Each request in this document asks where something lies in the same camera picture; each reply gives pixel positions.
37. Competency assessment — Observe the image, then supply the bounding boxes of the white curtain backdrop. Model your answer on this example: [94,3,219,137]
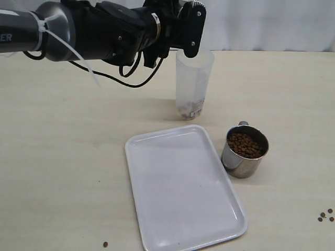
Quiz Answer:
[0,0,335,52]

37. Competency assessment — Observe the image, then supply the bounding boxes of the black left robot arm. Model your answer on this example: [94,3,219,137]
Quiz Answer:
[1,1,206,68]

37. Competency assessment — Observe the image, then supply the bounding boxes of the white plastic tray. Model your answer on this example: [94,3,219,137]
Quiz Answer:
[125,124,248,250]

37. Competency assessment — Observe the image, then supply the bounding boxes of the white zip tie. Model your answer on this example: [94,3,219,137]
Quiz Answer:
[28,10,102,88]

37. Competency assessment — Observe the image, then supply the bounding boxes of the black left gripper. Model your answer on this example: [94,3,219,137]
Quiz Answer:
[142,1,206,68]

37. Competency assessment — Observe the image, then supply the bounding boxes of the tall translucent plastic container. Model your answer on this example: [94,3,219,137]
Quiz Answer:
[175,49,215,120]

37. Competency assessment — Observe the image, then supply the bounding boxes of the right steel mug with kibble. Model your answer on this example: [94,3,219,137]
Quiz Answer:
[220,121,269,179]

